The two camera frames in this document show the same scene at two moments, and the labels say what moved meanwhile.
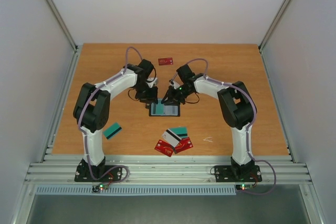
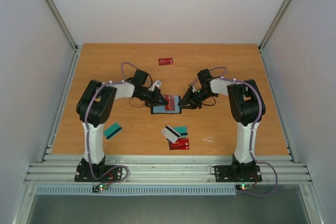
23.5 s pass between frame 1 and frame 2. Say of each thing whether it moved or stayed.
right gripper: moved
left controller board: stayed
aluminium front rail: stayed
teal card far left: stayed
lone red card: stayed
